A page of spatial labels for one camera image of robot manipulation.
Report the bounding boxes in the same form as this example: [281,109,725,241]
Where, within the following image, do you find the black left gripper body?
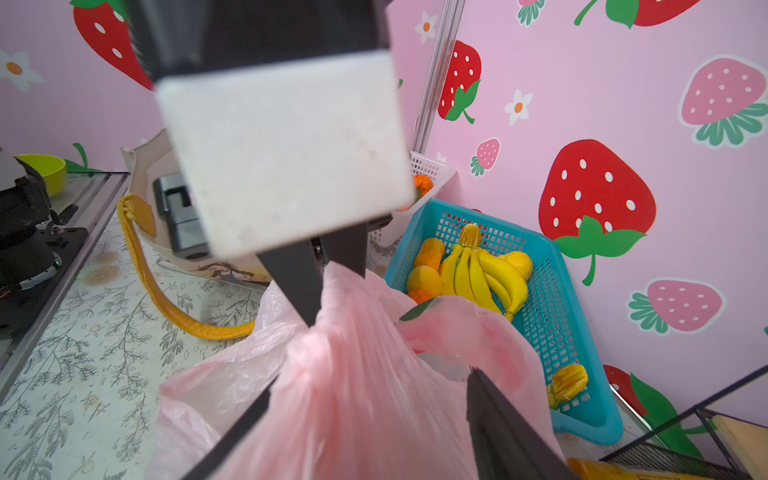
[153,174,210,260]

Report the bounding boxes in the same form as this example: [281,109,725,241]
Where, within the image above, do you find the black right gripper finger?
[183,379,276,480]
[258,240,322,327]
[467,368,577,480]
[320,223,368,277]

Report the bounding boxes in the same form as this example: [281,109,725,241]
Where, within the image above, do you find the white canvas tote bag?
[117,130,272,341]

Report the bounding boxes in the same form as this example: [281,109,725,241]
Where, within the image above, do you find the pink plastic grocery bag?
[145,263,565,479]

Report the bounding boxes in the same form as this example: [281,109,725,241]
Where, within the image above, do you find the small yellow toy lemon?
[406,265,442,296]

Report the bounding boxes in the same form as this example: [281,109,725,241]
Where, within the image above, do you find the orange toy papaya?
[413,238,446,270]

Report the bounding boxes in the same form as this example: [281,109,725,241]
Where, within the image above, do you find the yellow snack packets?
[567,458,709,480]

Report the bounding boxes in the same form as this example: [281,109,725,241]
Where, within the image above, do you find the teal plastic basket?
[385,199,624,445]

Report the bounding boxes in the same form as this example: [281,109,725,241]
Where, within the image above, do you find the toy orange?
[408,290,436,304]

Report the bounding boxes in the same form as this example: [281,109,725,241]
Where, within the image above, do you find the orange toy pepper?
[413,175,434,199]

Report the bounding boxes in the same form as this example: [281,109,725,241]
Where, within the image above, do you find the white plastic basket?
[369,152,456,247]

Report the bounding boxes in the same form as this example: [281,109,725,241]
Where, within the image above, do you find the yellow toy banana bunch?
[438,223,534,322]

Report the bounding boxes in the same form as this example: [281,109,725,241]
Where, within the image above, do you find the green bowl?
[17,154,67,197]

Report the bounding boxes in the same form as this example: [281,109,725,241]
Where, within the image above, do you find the black wire wooden shelf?
[601,366,767,479]

